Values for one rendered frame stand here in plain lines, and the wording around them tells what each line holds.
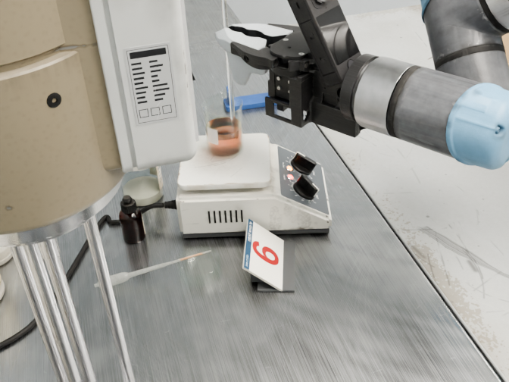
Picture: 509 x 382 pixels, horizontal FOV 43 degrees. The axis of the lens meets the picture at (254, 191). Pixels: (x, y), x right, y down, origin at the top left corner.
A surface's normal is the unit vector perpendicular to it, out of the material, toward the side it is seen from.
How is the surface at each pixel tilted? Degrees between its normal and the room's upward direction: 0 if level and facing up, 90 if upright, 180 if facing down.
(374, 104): 75
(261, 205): 90
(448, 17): 69
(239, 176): 0
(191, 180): 0
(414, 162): 0
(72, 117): 90
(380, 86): 44
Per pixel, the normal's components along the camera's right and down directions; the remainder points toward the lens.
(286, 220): 0.01, 0.60
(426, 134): -0.64, 0.55
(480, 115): -0.47, -0.21
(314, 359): -0.04, -0.80
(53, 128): 0.63, 0.44
